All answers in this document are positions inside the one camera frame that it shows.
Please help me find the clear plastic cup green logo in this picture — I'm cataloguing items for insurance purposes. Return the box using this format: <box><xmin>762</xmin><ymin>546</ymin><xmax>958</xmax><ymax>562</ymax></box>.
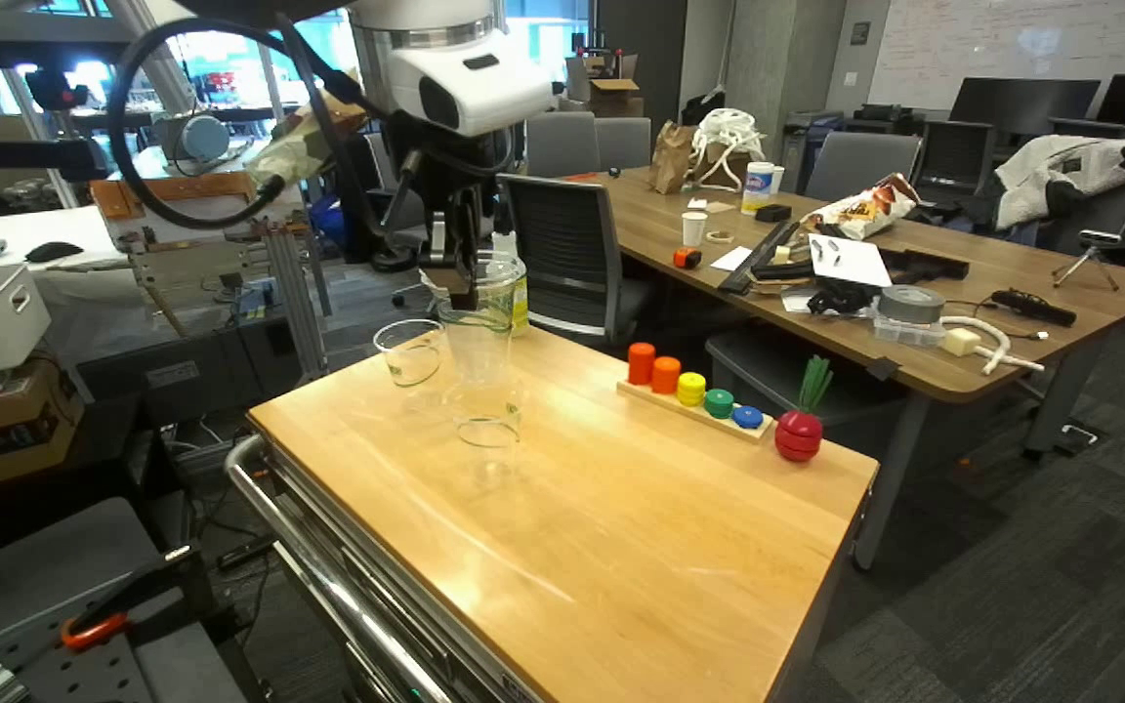
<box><xmin>446</xmin><ymin>317</ymin><xmax>521</xmax><ymax>454</ymax></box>

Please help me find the wooden peg base board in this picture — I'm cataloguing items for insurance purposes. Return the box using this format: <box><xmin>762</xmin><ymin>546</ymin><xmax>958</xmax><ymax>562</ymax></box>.
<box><xmin>616</xmin><ymin>383</ymin><xmax>775</xmax><ymax>441</ymax></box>

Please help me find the white yellow spray bottle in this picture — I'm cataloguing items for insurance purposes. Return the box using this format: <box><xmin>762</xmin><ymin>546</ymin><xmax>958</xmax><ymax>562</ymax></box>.
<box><xmin>478</xmin><ymin>231</ymin><xmax>527</xmax><ymax>331</ymax></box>

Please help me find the orange stacking peg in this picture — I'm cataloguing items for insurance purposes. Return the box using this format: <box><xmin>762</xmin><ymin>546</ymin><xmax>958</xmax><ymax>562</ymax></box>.
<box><xmin>653</xmin><ymin>355</ymin><xmax>683</xmax><ymax>394</ymax></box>

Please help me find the grey office chair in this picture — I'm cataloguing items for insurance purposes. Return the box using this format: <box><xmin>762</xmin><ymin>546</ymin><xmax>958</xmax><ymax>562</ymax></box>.
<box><xmin>500</xmin><ymin>171</ymin><xmax>647</xmax><ymax>347</ymax></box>

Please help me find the yellow stacking peg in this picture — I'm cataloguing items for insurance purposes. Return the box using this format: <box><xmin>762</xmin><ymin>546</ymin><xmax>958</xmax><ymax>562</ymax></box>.
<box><xmin>676</xmin><ymin>373</ymin><xmax>706</xmax><ymax>407</ymax></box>

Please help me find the green stacking peg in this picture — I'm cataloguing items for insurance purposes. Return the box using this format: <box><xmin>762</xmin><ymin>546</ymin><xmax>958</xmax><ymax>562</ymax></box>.
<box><xmin>703</xmin><ymin>386</ymin><xmax>733</xmax><ymax>420</ymax></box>

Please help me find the blue stacking peg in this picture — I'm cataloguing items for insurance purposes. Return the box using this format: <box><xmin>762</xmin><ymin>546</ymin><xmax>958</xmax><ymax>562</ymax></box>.
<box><xmin>732</xmin><ymin>407</ymin><xmax>762</xmax><ymax>431</ymax></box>

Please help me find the white disinfectant wipes canister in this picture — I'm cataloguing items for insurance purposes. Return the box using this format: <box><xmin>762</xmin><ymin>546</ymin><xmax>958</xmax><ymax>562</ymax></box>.
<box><xmin>741</xmin><ymin>162</ymin><xmax>784</xmax><ymax>217</ymax></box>

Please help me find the white paper sheet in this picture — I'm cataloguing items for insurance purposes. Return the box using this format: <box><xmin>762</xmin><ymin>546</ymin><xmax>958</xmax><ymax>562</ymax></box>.
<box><xmin>808</xmin><ymin>236</ymin><xmax>889</xmax><ymax>290</ymax></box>

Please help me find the snack chip bag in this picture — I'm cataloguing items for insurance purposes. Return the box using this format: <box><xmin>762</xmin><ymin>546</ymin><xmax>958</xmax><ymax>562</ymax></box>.
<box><xmin>802</xmin><ymin>171</ymin><xmax>920</xmax><ymax>238</ymax></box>

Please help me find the grey tape roll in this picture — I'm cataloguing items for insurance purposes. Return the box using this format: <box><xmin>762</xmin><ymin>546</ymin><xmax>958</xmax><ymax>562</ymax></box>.
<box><xmin>876</xmin><ymin>286</ymin><xmax>945</xmax><ymax>346</ymax></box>

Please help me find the cluttered wooden desk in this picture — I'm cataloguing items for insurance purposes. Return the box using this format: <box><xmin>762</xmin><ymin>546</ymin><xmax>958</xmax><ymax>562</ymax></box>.
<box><xmin>587</xmin><ymin>165</ymin><xmax>1125</xmax><ymax>407</ymax></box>

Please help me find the metal cart handle rail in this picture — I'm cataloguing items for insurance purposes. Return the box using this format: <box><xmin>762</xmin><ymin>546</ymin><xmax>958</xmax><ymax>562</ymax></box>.
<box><xmin>224</xmin><ymin>434</ymin><xmax>459</xmax><ymax>703</ymax></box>

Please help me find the orange handled clamp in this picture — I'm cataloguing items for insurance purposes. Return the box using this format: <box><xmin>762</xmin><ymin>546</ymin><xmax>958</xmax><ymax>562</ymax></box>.
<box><xmin>58</xmin><ymin>612</ymin><xmax>127</xmax><ymax>653</ymax></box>

